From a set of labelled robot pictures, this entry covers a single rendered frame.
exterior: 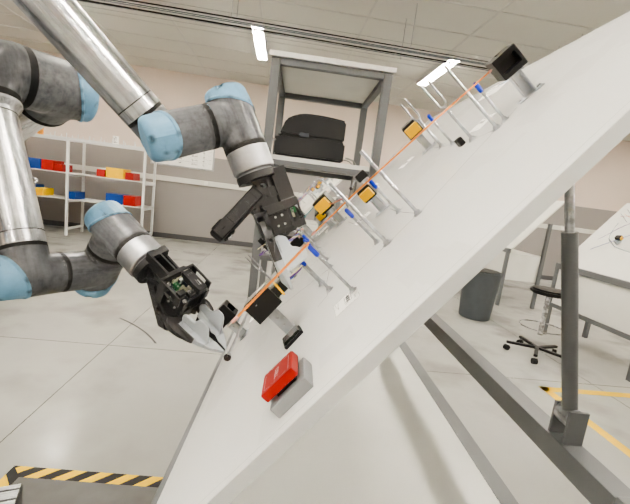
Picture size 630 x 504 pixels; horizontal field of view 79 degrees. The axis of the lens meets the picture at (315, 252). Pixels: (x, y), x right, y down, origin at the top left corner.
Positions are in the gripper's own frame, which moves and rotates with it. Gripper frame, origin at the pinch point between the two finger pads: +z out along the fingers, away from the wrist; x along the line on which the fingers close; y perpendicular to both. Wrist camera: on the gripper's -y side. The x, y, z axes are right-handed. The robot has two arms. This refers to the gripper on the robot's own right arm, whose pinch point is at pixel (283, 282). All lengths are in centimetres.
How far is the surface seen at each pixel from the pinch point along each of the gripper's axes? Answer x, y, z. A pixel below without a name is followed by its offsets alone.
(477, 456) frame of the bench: 6, 27, 53
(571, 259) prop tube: -21.3, 38.8, 8.9
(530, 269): 438, 365, 179
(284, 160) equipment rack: 88, 21, -34
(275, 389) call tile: -26.1, -6.0, 7.4
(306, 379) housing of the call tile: -26.9, -2.4, 7.5
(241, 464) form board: -27.0, -12.4, 13.5
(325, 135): 92, 42, -39
